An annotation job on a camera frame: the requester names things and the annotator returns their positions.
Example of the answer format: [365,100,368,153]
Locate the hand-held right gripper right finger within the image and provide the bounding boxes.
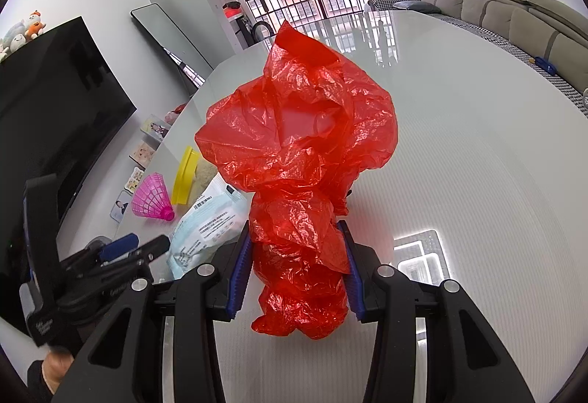
[337,219,536,403]

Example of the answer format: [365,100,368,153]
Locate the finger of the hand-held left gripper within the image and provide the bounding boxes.
[105,235,171,270]
[98,234,139,261]

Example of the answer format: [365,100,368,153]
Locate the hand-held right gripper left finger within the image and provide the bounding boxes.
[51,219,254,403]

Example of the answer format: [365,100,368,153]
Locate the red plastic bag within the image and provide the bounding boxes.
[195,21,399,340]

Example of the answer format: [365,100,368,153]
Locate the person's left forearm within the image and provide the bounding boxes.
[26,359,56,403]

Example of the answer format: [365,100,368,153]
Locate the person's left hand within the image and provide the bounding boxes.
[40,352,74,392]

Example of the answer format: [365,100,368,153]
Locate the cartoon photo card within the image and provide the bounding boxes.
[124,167,145,195]
[140,114,173,142]
[110,190,134,220]
[132,139,159,169]

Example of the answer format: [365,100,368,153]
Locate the pink plastic shuttlecock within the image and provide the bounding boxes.
[131,172,176,222]

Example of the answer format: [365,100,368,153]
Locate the pale blue wet wipes pack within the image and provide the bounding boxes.
[166,175,249,279]

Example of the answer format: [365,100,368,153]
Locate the yellow plastic lid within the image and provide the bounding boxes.
[171,146,200,205]

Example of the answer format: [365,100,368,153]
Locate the beige sponge block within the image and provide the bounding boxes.
[188,155,219,202]

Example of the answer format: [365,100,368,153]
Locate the red soft item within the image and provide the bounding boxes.
[165,103,189,123]

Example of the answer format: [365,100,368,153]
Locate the black flat television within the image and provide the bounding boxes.
[0,16,137,293]

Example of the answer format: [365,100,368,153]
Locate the leaning floor mirror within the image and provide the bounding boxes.
[130,4,214,86]

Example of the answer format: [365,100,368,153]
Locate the white plush toy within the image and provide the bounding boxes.
[0,21,27,57]

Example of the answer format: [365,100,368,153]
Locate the orange plush toy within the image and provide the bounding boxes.
[24,10,47,40]

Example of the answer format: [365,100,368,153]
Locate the black wheel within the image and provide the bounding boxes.
[250,21,272,43]

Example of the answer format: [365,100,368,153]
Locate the checked sofa cover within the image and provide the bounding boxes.
[432,12,588,116]

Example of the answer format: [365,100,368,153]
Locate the checked blanket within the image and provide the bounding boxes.
[367,0,423,13]

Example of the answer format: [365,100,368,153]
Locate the grey fabric sofa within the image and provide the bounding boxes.
[420,0,588,84]

